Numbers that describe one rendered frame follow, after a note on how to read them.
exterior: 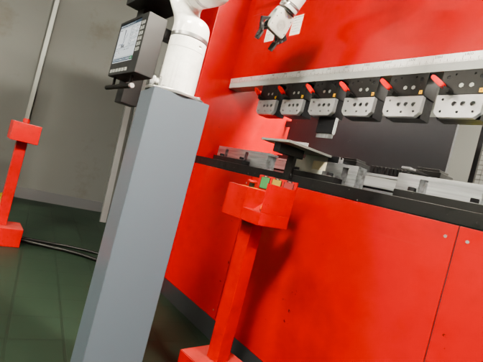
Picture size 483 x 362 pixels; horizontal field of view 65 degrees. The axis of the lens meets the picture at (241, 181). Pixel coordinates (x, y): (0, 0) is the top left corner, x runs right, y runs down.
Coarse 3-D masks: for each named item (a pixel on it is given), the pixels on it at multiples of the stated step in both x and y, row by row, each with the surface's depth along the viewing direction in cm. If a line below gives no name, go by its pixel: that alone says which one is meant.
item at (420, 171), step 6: (402, 168) 144; (408, 168) 141; (420, 168) 154; (426, 168) 152; (414, 174) 155; (420, 174) 147; (426, 174) 151; (432, 174) 149; (438, 174) 147; (444, 174) 150
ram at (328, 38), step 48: (336, 0) 178; (384, 0) 156; (432, 0) 139; (480, 0) 125; (240, 48) 237; (288, 48) 199; (336, 48) 172; (384, 48) 152; (432, 48) 135; (480, 48) 122
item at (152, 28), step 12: (144, 24) 216; (156, 24) 218; (144, 36) 215; (156, 36) 219; (144, 48) 216; (156, 48) 220; (132, 60) 219; (144, 60) 217; (156, 60) 221; (120, 72) 231; (132, 72) 217; (144, 72) 218
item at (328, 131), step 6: (318, 120) 176; (324, 120) 173; (330, 120) 170; (336, 120) 168; (318, 126) 175; (324, 126) 172; (330, 126) 169; (318, 132) 174; (324, 132) 171; (330, 132) 169; (330, 138) 169
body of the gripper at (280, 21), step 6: (282, 6) 155; (276, 12) 155; (282, 12) 155; (288, 12) 156; (270, 18) 156; (276, 18) 155; (282, 18) 156; (288, 18) 158; (270, 24) 156; (276, 24) 157; (282, 24) 158; (288, 24) 159; (270, 30) 162; (276, 30) 158; (282, 30) 160; (282, 36) 161
